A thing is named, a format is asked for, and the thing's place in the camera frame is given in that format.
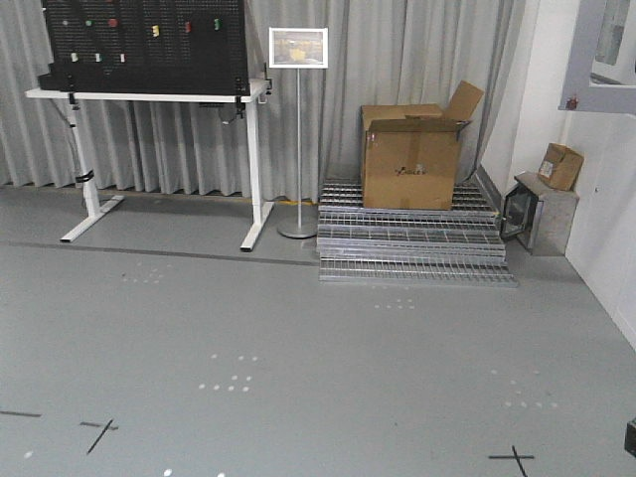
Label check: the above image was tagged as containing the grey metal cabinet box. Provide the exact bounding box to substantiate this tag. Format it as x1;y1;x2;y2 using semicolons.
500;172;578;256

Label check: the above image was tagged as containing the large open cardboard box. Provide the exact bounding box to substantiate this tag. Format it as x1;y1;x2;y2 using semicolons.
361;80;484;210

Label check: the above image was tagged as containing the stack of steel gratings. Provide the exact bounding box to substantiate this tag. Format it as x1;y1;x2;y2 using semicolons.
316;179;518;287

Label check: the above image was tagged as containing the grey curtain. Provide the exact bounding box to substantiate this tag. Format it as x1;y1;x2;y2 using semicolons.
1;1;526;200

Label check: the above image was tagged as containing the small cardboard box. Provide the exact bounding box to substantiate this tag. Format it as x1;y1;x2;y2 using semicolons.
538;143;584;191

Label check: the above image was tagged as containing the black pegboard panel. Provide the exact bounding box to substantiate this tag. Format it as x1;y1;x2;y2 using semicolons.
38;0;250;96

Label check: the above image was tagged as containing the sign stand with frame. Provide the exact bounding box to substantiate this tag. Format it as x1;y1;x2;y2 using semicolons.
268;27;329;239

